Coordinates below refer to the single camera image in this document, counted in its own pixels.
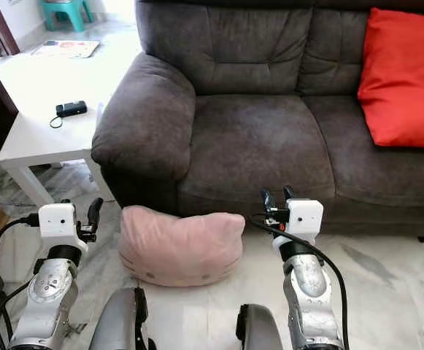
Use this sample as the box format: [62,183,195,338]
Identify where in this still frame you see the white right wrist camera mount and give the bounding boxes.
[274,199,324,252]

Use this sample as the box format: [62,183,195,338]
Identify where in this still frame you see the grey robot right leg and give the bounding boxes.
[236,303,285,350]

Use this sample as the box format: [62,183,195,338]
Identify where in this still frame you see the small black device with strap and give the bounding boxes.
[50,101,88,129]

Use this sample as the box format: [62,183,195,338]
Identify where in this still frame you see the grey robot left leg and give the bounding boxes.
[88,287,154,350]

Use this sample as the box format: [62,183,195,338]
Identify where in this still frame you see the pink cat face pillow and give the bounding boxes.
[118,205,246,287]

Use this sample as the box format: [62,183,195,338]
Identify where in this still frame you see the teal plastic stool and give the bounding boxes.
[40,0,94,33]

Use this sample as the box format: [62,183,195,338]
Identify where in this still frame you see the red pillow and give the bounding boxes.
[358,7,424,151]

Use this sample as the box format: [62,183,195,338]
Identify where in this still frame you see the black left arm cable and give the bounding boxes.
[0,213,41,350]

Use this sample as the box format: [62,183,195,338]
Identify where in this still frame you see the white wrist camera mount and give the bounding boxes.
[274,199,324,252]
[38,203,88,256]

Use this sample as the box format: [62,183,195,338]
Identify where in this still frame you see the grey robot leg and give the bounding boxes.
[88,287,154,350]
[236,303,285,350]

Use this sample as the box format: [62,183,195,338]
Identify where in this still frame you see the white side table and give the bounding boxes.
[0,102,116,206]

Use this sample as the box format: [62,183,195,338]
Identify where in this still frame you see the dark grey fabric sofa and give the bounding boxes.
[91,0,424,243]

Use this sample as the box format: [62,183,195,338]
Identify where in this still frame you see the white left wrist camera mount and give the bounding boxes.
[38,203,88,256]

